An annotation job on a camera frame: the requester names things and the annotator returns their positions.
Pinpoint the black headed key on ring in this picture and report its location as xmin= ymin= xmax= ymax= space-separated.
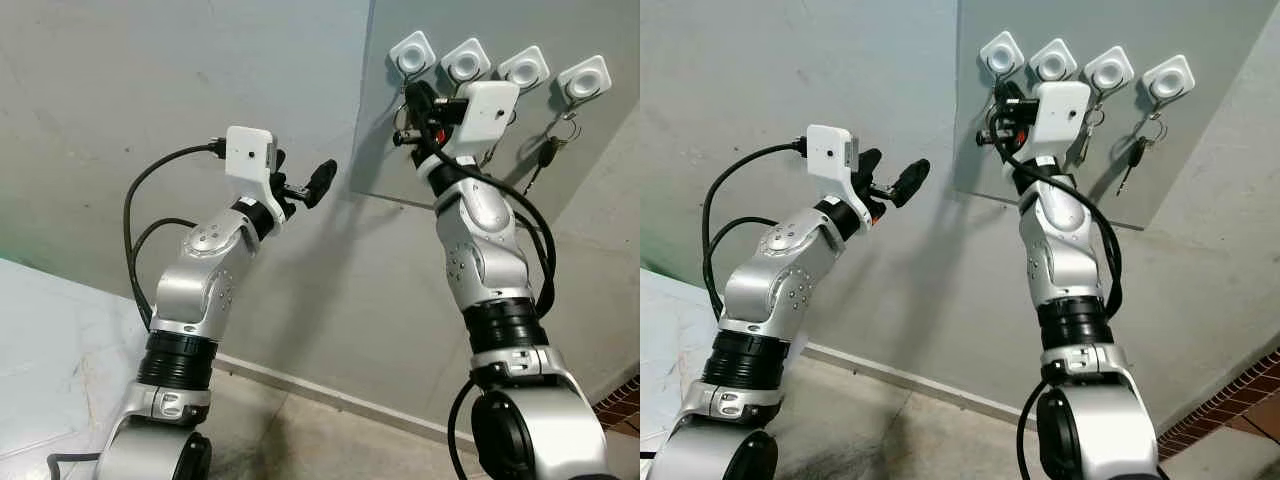
xmin=1114 ymin=105 xmax=1172 ymax=197
xmin=520 ymin=105 xmax=587 ymax=197

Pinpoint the silver key on ring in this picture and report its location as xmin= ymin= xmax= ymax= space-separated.
xmin=1074 ymin=100 xmax=1107 ymax=167

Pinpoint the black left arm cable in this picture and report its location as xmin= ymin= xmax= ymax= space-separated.
xmin=699 ymin=139 xmax=813 ymax=323
xmin=121 ymin=139 xmax=237 ymax=331

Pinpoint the grey hook board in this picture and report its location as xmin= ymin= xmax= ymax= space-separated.
xmin=349 ymin=0 xmax=641 ymax=223
xmin=953 ymin=0 xmax=1280 ymax=233

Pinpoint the white square wall hook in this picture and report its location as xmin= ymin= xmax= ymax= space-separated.
xmin=440 ymin=38 xmax=494 ymax=87
xmin=1083 ymin=45 xmax=1137 ymax=94
xmin=1142 ymin=55 xmax=1197 ymax=105
xmin=497 ymin=45 xmax=552 ymax=94
xmin=557 ymin=55 xmax=613 ymax=107
xmin=978 ymin=30 xmax=1028 ymax=80
xmin=388 ymin=30 xmax=439 ymax=81
xmin=1028 ymin=38 xmax=1080 ymax=86

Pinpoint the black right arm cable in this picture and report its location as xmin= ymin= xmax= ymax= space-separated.
xmin=992 ymin=105 xmax=1125 ymax=319
xmin=405 ymin=100 xmax=558 ymax=319

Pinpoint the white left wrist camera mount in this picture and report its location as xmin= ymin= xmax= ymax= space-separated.
xmin=804 ymin=124 xmax=867 ymax=217
xmin=224 ymin=125 xmax=287 ymax=217

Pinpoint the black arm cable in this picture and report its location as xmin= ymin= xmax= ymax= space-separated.
xmin=992 ymin=105 xmax=1125 ymax=319
xmin=405 ymin=100 xmax=558 ymax=319
xmin=699 ymin=139 xmax=813 ymax=323
xmin=121 ymin=139 xmax=237 ymax=331

